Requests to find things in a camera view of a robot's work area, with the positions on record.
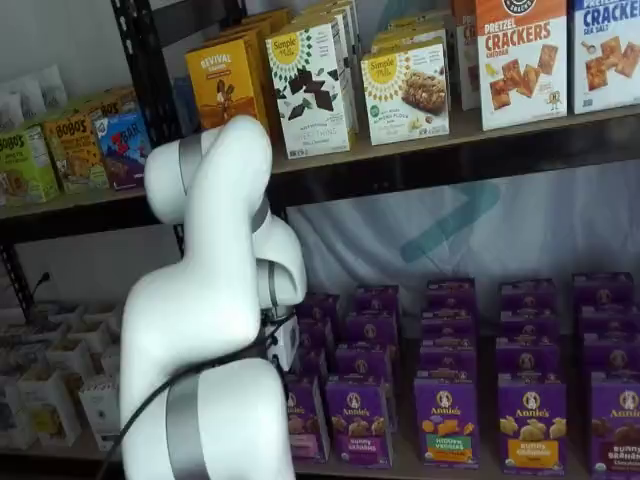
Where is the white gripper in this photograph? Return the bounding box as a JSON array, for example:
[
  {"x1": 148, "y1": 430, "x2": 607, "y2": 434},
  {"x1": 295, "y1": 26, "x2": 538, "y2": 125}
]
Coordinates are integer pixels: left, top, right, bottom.
[{"x1": 267, "y1": 315, "x2": 302, "y2": 374}]

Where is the purple Annie's box pink patch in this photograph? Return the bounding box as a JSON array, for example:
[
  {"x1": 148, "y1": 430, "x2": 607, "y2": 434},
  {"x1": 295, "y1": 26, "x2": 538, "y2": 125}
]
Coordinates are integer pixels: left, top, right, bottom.
[
  {"x1": 287, "y1": 378, "x2": 331, "y2": 462},
  {"x1": 295, "y1": 347, "x2": 330, "y2": 384},
  {"x1": 304, "y1": 292, "x2": 346, "y2": 324},
  {"x1": 298, "y1": 317, "x2": 335, "y2": 351}
]

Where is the purple Annie's box violet patch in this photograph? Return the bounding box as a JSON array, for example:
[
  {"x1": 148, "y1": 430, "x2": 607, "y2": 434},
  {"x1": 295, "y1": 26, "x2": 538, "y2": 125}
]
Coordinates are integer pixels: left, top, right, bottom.
[
  {"x1": 324, "y1": 380, "x2": 397, "y2": 470},
  {"x1": 333, "y1": 344, "x2": 399, "y2": 386},
  {"x1": 353, "y1": 284, "x2": 400, "y2": 316},
  {"x1": 344, "y1": 312, "x2": 400, "y2": 349}
]

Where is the purple Annie's box green patch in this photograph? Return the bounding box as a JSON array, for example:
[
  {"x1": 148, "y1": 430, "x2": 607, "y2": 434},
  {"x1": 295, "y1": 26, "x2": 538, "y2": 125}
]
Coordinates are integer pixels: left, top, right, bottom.
[
  {"x1": 421, "y1": 310, "x2": 477, "y2": 349},
  {"x1": 426, "y1": 278, "x2": 476, "y2": 315},
  {"x1": 413, "y1": 377, "x2": 481, "y2": 470},
  {"x1": 418, "y1": 344, "x2": 479, "y2": 381}
]

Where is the white box blue mark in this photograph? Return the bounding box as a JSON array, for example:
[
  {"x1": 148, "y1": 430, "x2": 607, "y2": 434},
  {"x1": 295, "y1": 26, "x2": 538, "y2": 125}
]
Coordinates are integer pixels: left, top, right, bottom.
[{"x1": 78, "y1": 374, "x2": 124, "y2": 437}]

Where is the purple Annie's box yellow patch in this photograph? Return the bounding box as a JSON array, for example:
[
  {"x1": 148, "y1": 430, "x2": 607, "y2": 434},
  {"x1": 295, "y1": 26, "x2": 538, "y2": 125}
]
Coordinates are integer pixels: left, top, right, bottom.
[
  {"x1": 497, "y1": 382, "x2": 569, "y2": 475},
  {"x1": 499, "y1": 309, "x2": 557, "y2": 341},
  {"x1": 499, "y1": 278, "x2": 556, "y2": 314},
  {"x1": 495, "y1": 335, "x2": 560, "y2": 386}
]

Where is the white box yellow print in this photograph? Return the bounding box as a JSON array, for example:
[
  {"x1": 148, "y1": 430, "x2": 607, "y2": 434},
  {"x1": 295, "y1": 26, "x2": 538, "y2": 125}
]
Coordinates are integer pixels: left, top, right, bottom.
[{"x1": 17, "y1": 367, "x2": 82, "y2": 446}]

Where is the blue Zbar box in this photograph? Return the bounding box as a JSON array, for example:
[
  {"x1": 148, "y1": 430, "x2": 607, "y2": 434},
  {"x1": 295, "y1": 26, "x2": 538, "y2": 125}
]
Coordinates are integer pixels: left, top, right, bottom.
[{"x1": 94, "y1": 110, "x2": 160, "y2": 192}]

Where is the Simple Mills dark cracker box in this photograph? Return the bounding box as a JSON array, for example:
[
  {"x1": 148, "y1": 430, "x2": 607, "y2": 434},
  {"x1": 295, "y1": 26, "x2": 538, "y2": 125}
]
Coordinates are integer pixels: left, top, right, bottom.
[
  {"x1": 264, "y1": 22, "x2": 359, "y2": 160},
  {"x1": 291, "y1": 0, "x2": 361, "y2": 32}
]

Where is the orange Revival box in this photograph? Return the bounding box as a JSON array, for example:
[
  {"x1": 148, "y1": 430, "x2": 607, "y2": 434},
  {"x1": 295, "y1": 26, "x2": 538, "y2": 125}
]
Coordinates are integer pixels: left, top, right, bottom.
[
  {"x1": 184, "y1": 37, "x2": 275, "y2": 151},
  {"x1": 215, "y1": 8, "x2": 294, "y2": 51}
]

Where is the Simple Mills almond bar box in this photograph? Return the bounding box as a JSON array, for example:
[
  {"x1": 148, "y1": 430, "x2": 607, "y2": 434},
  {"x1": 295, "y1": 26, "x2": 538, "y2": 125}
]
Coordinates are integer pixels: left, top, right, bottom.
[
  {"x1": 370, "y1": 17, "x2": 450, "y2": 52},
  {"x1": 360, "y1": 42, "x2": 451, "y2": 146}
]

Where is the orange Bobo's box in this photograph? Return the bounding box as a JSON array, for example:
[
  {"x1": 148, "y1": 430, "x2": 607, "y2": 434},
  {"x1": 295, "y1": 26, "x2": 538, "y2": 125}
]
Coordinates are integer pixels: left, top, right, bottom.
[
  {"x1": 82, "y1": 87, "x2": 140, "y2": 122},
  {"x1": 42, "y1": 113, "x2": 110, "y2": 195}
]

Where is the green Bobo's box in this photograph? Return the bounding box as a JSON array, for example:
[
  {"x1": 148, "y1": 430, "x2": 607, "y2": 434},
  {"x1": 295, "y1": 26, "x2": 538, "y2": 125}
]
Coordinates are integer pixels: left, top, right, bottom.
[{"x1": 0, "y1": 124, "x2": 59, "y2": 207}]

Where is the purple Annie's box brown patch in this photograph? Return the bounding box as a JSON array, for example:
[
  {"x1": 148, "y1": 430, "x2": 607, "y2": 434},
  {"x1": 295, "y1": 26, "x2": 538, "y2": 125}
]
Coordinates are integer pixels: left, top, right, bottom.
[
  {"x1": 572, "y1": 272, "x2": 635, "y2": 309},
  {"x1": 578, "y1": 304, "x2": 640, "y2": 336},
  {"x1": 582, "y1": 332, "x2": 640, "y2": 376},
  {"x1": 589, "y1": 372, "x2": 640, "y2": 476}
]

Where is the orange pretzel crackers cheddar box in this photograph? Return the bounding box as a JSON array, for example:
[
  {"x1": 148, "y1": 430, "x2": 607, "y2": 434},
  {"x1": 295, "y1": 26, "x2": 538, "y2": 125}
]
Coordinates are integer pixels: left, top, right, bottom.
[
  {"x1": 474, "y1": 0, "x2": 569, "y2": 132},
  {"x1": 452, "y1": 0, "x2": 482, "y2": 112}
]

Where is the blue pretzel crackers box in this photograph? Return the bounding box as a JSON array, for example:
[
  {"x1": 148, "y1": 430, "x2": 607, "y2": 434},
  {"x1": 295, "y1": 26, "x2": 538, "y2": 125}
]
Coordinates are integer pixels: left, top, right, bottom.
[{"x1": 572, "y1": 0, "x2": 640, "y2": 115}]

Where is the black metal shelving rack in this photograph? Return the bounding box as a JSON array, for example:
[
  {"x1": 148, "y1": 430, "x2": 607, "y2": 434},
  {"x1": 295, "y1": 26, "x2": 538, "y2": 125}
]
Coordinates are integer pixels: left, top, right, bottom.
[
  {"x1": 0, "y1": 187, "x2": 186, "y2": 471},
  {"x1": 109, "y1": 0, "x2": 640, "y2": 480}
]

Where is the black power plug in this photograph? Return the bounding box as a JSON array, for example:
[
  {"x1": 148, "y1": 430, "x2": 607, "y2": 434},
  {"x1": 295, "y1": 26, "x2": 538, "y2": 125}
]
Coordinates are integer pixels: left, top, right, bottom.
[{"x1": 32, "y1": 271, "x2": 55, "y2": 299}]

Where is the white backdrop sheet teal logo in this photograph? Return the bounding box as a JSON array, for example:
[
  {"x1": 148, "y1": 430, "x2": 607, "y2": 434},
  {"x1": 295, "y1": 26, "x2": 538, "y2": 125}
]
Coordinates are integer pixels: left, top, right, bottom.
[{"x1": 287, "y1": 159, "x2": 640, "y2": 351}]

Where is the white pouch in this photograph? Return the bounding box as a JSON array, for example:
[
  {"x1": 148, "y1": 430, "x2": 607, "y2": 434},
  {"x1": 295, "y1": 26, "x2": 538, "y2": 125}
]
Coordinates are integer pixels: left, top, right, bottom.
[
  {"x1": 0, "y1": 92, "x2": 25, "y2": 132},
  {"x1": 37, "y1": 64, "x2": 69, "y2": 109},
  {"x1": 13, "y1": 77, "x2": 47, "y2": 122}
]

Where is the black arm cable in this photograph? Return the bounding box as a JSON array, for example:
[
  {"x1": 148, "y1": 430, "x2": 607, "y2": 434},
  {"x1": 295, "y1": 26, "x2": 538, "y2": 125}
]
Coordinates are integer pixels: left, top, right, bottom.
[{"x1": 97, "y1": 324, "x2": 282, "y2": 480}]

